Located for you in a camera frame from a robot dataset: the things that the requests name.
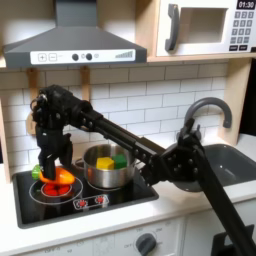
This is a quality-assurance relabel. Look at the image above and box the wooden kitchen side panel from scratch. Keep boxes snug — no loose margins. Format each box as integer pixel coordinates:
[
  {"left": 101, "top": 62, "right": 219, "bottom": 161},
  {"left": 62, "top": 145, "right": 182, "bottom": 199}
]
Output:
[{"left": 219, "top": 57, "right": 253, "bottom": 147}]

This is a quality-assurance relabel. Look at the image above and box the white kitchen cabinet front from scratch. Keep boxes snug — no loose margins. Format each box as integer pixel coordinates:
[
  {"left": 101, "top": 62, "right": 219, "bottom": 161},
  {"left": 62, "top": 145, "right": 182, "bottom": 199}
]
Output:
[{"left": 13, "top": 199, "right": 256, "bottom": 256}]

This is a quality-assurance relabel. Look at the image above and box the dark grey curved tap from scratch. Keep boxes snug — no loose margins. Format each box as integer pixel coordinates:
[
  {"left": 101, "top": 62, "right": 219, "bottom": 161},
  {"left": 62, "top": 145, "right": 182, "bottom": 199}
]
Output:
[{"left": 176, "top": 96, "right": 233, "bottom": 142}]

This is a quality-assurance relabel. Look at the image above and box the dark grey sink basin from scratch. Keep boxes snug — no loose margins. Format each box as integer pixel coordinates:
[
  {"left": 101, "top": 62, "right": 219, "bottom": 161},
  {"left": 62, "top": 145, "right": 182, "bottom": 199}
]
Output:
[{"left": 166, "top": 143, "right": 256, "bottom": 194}]

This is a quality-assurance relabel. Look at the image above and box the dark grey stove knob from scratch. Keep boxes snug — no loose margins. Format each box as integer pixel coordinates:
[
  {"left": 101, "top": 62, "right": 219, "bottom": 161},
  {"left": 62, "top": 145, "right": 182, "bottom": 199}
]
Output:
[{"left": 135, "top": 232, "right": 158, "bottom": 256}]

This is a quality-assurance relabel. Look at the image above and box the orange toy pepper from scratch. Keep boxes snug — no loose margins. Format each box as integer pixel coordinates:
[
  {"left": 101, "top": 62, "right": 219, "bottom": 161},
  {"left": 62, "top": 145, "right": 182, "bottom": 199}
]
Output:
[{"left": 31, "top": 164, "right": 76, "bottom": 186}]

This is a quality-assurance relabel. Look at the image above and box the wooden slotted spatula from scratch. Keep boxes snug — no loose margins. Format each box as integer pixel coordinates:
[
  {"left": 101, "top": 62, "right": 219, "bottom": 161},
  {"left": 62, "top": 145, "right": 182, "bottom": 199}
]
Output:
[{"left": 25, "top": 67, "right": 40, "bottom": 136}]

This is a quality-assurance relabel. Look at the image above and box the black stove top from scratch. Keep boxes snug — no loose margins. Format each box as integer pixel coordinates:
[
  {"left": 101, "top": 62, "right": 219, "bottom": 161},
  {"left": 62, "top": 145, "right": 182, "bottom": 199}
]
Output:
[{"left": 12, "top": 164, "right": 160, "bottom": 230}]

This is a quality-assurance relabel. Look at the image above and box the wooden spoon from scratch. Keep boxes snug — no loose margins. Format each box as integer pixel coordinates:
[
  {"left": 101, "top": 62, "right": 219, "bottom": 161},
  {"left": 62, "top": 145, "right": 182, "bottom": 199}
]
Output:
[{"left": 80, "top": 65, "right": 91, "bottom": 102}]

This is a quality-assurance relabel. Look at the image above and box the yellow toy block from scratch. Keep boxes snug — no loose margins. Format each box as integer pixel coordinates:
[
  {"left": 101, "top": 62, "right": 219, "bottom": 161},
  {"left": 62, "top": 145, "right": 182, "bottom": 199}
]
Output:
[{"left": 95, "top": 156, "right": 116, "bottom": 171}]

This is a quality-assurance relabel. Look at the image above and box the white toy microwave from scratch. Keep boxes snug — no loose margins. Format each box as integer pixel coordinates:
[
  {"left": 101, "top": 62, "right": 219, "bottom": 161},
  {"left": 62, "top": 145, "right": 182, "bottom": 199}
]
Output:
[{"left": 155, "top": 0, "right": 256, "bottom": 57}]

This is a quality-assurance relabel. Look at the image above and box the green toy block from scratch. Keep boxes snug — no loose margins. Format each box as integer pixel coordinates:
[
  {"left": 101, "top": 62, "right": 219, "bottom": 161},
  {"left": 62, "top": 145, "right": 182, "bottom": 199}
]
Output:
[{"left": 111, "top": 153, "right": 129, "bottom": 170}]

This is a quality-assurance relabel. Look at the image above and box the steel pot with handles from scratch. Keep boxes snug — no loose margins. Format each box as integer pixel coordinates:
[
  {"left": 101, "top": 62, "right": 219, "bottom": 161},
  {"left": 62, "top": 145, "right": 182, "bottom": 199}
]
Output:
[{"left": 74, "top": 143, "right": 138, "bottom": 190}]

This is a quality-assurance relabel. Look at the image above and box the wooden shelf board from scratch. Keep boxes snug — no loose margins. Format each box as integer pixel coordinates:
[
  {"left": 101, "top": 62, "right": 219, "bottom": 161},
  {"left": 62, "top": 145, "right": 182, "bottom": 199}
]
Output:
[{"left": 146, "top": 52, "right": 256, "bottom": 64}]

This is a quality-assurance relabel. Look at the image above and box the grey extractor hood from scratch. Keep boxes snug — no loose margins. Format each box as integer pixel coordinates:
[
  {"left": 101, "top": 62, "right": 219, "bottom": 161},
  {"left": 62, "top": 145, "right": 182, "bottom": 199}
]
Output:
[{"left": 2, "top": 0, "right": 148, "bottom": 70}]

